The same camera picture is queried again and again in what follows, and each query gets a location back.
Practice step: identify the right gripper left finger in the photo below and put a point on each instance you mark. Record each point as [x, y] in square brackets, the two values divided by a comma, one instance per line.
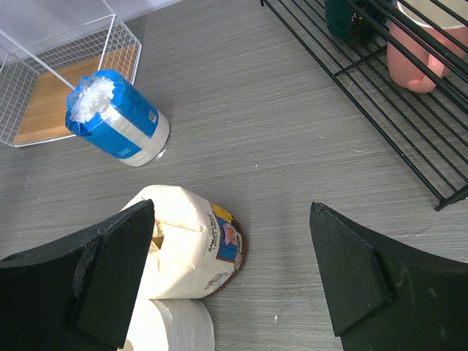
[77, 292]

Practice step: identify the white wire three-tier shelf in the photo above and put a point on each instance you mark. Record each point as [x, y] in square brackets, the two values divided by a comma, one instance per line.
[37, 78]

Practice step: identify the black wire dish rack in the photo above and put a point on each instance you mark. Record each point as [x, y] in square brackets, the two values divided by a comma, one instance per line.
[404, 80]

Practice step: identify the dark green mug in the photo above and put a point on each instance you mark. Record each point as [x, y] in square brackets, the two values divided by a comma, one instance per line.
[345, 23]

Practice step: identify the blue paper roll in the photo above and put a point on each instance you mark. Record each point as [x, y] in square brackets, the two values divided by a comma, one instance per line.
[106, 110]

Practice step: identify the beige wrapped paper roll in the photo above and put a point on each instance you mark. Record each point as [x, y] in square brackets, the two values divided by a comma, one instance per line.
[197, 246]

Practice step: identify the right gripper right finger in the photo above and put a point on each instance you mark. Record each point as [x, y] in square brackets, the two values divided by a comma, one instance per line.
[383, 294]

